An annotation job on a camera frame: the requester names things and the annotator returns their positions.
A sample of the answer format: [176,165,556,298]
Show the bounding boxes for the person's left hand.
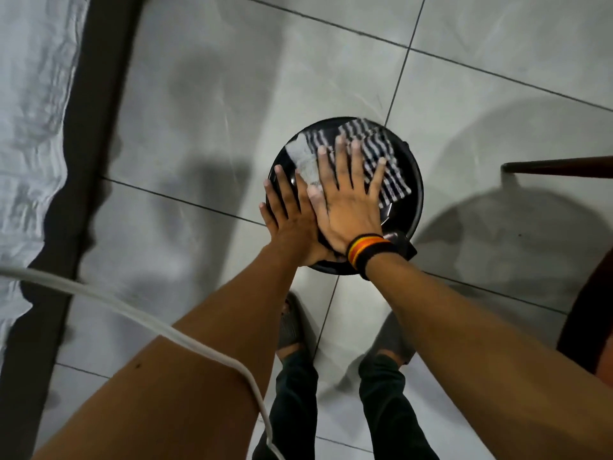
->
[259,165,337,268]

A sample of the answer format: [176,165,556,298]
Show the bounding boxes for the person's right hand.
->
[306,135,388,257]

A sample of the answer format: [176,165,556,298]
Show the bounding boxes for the black and white striped cloth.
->
[285,118,412,210]

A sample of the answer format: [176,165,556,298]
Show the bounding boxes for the person's right forearm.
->
[365,253,613,460]

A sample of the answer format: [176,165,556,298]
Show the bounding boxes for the person's left forearm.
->
[31,244,336,460]

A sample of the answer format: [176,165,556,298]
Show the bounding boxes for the black round stool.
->
[266,116,425,276]

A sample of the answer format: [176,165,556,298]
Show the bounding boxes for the striped black red yellow wristband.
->
[347,233,402,281]

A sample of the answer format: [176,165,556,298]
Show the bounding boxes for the grey slipper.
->
[365,311,416,367]
[276,291,318,361]

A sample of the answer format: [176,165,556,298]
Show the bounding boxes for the dark trousers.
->
[252,350,440,460]

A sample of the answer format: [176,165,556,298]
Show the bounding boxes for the white bedsheet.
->
[0,0,92,362]

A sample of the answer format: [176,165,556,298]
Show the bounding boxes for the white cable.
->
[0,266,275,460]

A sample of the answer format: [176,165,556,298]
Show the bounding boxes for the brown wooden chair rail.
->
[500,156,613,180]

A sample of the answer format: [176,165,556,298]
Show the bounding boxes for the dark bed frame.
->
[0,0,145,460]

